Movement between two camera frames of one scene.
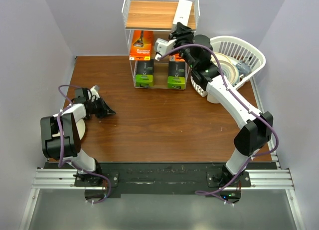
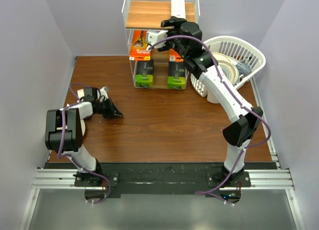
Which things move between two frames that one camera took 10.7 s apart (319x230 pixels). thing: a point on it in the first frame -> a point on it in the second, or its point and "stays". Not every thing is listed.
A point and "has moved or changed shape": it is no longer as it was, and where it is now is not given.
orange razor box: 141,46 stays
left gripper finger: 108,110 -> 116,111
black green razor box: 176,75 stays
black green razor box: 144,74 stays
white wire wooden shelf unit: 147,16 stays
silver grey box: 182,12 has moved or changed shape
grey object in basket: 243,68 stays
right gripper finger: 179,25 -> 174,21
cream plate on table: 81,128 stays
